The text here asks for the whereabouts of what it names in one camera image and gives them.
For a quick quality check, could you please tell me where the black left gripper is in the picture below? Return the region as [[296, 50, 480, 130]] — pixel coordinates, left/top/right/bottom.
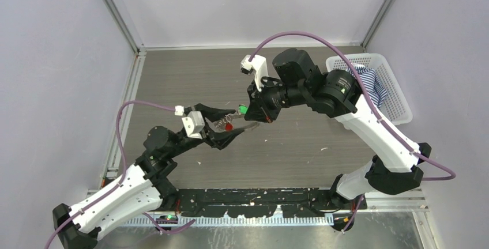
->
[[167, 104, 243, 158]]

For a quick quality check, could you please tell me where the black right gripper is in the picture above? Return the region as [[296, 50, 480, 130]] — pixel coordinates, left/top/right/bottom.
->
[[244, 74, 307, 123]]

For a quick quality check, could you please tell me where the green key tag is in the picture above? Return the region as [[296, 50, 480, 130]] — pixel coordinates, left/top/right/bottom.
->
[[238, 104, 248, 115]]

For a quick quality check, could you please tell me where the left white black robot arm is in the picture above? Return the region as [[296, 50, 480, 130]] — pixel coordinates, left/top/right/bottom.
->
[[45, 104, 244, 248]]

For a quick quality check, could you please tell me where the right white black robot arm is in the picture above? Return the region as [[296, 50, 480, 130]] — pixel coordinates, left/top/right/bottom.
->
[[240, 48, 431, 209]]

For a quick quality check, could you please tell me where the red key tag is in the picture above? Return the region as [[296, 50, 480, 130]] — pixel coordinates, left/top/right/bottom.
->
[[224, 123, 233, 131]]

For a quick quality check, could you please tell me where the blue striped shirt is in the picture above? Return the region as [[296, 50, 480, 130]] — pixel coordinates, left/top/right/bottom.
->
[[353, 63, 388, 108]]

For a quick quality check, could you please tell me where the white plastic basket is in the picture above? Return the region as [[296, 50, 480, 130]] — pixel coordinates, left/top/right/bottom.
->
[[345, 53, 413, 125]]

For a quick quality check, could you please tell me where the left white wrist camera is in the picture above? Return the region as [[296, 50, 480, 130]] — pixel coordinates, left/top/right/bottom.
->
[[174, 105, 206, 139]]

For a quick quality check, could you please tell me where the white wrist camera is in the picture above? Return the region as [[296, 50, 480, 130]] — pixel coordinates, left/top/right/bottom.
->
[[174, 105, 206, 139], [240, 55, 268, 92]]

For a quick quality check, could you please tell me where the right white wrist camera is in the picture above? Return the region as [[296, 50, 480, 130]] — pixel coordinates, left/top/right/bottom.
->
[[240, 55, 268, 92]]

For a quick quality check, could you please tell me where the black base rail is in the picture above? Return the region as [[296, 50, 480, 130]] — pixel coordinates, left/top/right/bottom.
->
[[156, 187, 366, 218]]

